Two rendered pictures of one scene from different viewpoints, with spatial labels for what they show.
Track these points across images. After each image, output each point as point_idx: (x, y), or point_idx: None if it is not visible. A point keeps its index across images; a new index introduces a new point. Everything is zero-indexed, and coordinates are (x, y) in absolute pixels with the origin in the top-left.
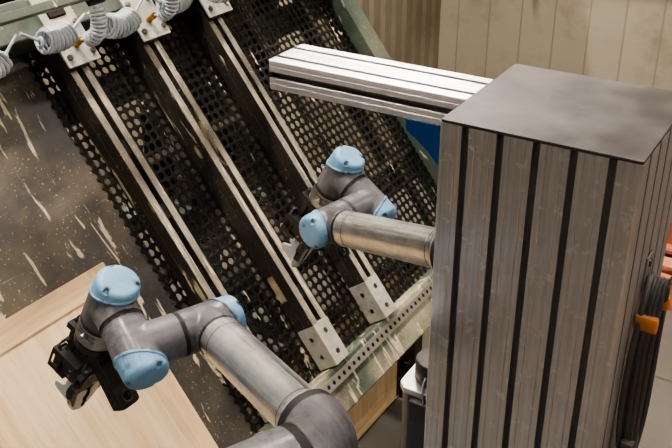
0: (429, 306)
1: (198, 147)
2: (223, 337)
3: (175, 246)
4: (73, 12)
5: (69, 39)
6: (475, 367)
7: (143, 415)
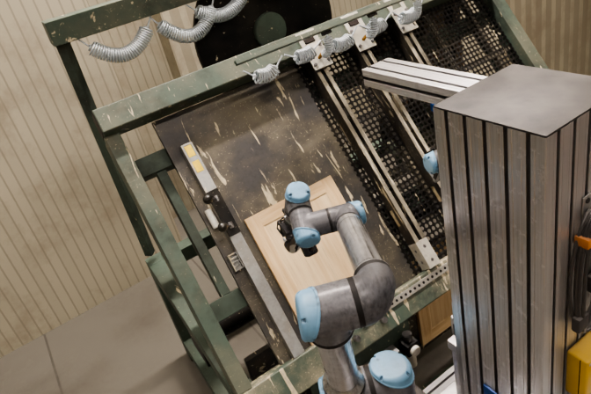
0: None
1: (390, 110)
2: (345, 224)
3: (371, 167)
4: (319, 39)
5: (310, 55)
6: (470, 257)
7: (347, 259)
